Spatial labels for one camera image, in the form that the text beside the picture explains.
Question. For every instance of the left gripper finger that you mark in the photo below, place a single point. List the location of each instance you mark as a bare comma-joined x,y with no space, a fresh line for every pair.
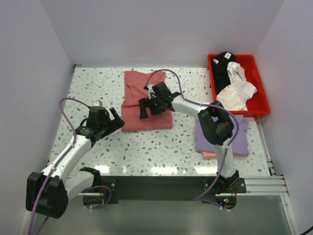
107,129
117,121

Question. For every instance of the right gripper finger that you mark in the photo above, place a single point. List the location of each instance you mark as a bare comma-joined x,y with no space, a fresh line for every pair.
145,109
157,109

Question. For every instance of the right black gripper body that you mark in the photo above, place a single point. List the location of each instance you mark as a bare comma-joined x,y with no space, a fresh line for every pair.
148,105

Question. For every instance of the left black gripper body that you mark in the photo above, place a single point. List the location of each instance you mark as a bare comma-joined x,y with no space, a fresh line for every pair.
113,121

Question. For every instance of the red pink t shirt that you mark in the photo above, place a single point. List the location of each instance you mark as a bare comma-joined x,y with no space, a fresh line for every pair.
134,82

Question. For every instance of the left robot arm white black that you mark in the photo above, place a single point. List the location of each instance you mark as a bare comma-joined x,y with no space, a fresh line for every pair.
49,192

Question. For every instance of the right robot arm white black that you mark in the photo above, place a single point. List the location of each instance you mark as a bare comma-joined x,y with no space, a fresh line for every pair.
216,125

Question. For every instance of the black t shirt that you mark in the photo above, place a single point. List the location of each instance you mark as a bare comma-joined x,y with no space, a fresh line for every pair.
219,67

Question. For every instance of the folded salmon t shirt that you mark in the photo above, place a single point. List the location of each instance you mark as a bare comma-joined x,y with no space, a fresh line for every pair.
208,155

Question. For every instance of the white t shirt red logo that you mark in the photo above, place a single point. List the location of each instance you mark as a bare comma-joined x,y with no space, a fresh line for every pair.
235,96

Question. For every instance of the folded purple t shirt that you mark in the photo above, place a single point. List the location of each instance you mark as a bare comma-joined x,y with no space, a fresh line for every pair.
239,145

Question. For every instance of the red plastic bin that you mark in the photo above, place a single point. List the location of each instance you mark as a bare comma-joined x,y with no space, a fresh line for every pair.
258,105

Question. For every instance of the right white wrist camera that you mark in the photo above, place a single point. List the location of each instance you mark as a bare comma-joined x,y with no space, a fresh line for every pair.
149,89

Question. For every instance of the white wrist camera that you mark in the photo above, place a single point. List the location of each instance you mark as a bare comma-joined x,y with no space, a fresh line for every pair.
149,89
97,103

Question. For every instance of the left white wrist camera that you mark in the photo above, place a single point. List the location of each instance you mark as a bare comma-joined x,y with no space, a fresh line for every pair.
97,103

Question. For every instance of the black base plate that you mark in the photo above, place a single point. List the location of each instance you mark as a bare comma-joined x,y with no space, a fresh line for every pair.
152,188

